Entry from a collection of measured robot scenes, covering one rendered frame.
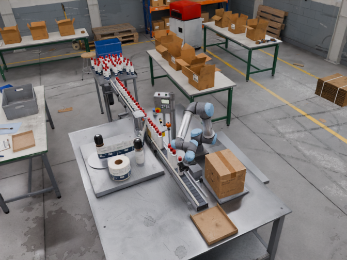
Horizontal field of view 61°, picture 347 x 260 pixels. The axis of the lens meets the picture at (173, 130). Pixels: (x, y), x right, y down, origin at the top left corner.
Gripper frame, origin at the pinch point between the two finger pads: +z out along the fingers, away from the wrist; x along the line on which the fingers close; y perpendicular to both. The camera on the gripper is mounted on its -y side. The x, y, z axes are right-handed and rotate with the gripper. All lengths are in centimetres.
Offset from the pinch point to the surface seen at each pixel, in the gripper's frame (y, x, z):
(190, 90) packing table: -100, -143, 108
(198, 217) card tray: 7.8, 44.0, -6.0
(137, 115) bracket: 12, -83, 32
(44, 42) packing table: 78, -483, 305
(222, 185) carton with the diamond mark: -19.7, 28.9, -16.6
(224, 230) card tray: -5, 61, -16
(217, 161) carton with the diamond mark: -24.7, 8.4, -18.5
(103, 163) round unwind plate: 62, -43, 38
